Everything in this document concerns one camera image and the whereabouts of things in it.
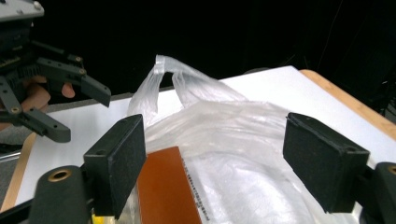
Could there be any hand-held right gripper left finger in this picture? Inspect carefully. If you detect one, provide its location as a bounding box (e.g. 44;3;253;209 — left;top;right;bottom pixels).
83;113;148;220

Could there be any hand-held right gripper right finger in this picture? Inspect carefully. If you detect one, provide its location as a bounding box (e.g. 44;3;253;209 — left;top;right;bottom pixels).
282;112;371;214

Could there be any brown rectangular box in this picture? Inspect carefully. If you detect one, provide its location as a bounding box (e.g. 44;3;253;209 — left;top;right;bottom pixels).
136;146;204;224

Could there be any clear smiley-face plastic bag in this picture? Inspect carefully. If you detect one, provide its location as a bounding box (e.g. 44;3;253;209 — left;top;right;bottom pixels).
120;54;364;224

